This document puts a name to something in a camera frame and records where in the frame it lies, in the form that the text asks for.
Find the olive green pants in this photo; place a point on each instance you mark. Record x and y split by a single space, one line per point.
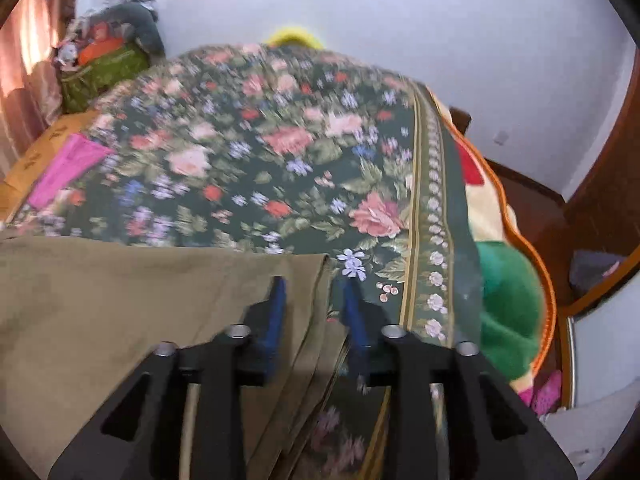
77 315

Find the grey plush toy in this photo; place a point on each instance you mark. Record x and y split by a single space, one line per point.
136 24

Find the wooden bed post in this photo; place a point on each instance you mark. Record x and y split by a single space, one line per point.
460 118

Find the green storage bag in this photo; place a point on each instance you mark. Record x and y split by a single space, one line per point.
79 88

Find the colourful fleece blanket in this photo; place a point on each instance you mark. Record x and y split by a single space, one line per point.
519 306

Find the wooden headboard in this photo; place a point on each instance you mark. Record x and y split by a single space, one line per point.
16 186

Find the wall socket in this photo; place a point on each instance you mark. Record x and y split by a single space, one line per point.
501 137

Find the folded pink cloth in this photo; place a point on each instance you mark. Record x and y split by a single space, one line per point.
77 155

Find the yellow pillow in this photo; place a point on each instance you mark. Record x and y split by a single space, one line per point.
294 36

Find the orange box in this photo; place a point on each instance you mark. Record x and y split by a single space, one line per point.
99 48

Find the pink slipper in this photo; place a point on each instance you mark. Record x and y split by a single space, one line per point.
544 399

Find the pink curtain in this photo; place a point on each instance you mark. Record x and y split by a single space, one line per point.
31 98

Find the white appliance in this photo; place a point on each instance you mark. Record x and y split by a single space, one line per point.
587 433

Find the brown wooden door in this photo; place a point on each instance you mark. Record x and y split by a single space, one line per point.
603 215

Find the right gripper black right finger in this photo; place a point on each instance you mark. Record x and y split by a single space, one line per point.
452 414

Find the floral bedspread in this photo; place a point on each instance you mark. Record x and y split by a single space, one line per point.
290 151

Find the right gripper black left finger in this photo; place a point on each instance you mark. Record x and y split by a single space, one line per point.
137 432

